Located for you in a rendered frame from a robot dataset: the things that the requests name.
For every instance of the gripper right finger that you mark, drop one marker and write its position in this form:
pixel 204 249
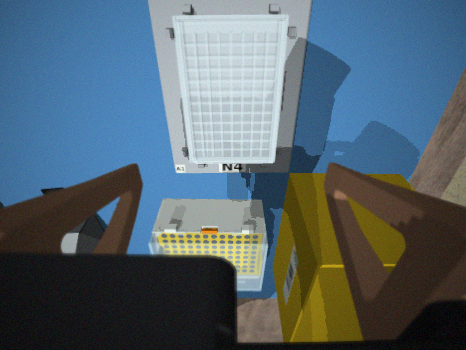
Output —
pixel 432 267

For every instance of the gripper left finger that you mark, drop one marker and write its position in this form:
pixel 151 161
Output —
pixel 39 224

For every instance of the yellow open-top bin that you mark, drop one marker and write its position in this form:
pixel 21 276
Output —
pixel 307 246

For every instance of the blue bench mat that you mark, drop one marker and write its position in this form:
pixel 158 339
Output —
pixel 81 96

